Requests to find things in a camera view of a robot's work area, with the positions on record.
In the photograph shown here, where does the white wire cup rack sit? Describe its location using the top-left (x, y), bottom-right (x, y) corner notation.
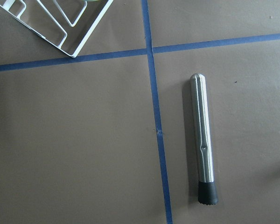
top-left (0, 0), bottom-right (112, 58)

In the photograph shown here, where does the steel muddler black tip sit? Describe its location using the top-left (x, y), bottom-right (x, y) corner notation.
top-left (190, 73), bottom-right (218, 205)

